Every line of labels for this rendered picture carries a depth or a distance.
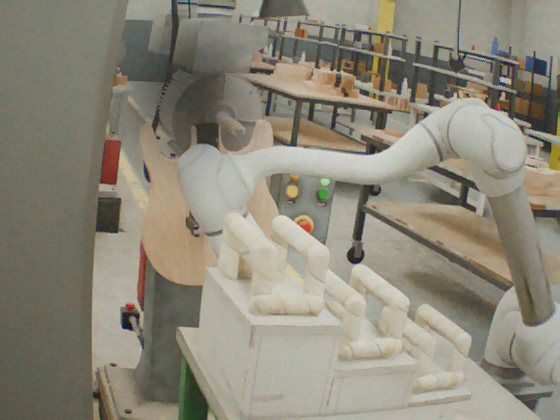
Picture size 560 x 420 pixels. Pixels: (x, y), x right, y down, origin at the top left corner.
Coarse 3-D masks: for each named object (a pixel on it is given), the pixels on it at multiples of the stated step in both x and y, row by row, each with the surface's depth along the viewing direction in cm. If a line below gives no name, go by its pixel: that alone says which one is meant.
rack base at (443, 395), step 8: (432, 368) 155; (440, 368) 155; (424, 392) 143; (432, 392) 143; (440, 392) 143; (448, 392) 143; (456, 392) 143; (464, 392) 143; (416, 400) 139; (424, 400) 139; (432, 400) 140; (440, 400) 140; (448, 400) 141; (456, 400) 142
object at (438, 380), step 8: (424, 376) 142; (432, 376) 142; (440, 376) 143; (448, 376) 143; (456, 376) 144; (416, 384) 141; (424, 384) 141; (432, 384) 142; (440, 384) 142; (448, 384) 143; (456, 384) 144
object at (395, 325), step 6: (390, 306) 137; (408, 306) 136; (390, 312) 137; (396, 312) 136; (402, 312) 136; (390, 318) 137; (396, 318) 136; (402, 318) 136; (390, 324) 137; (396, 324) 136; (402, 324) 137; (390, 330) 137; (396, 330) 137; (402, 330) 137; (384, 336) 138; (390, 336) 137; (396, 336) 137; (396, 354) 138
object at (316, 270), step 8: (312, 264) 129; (320, 264) 129; (312, 272) 129; (320, 272) 129; (312, 280) 129; (320, 280) 129; (304, 288) 130; (312, 288) 129; (320, 288) 130; (320, 296) 130
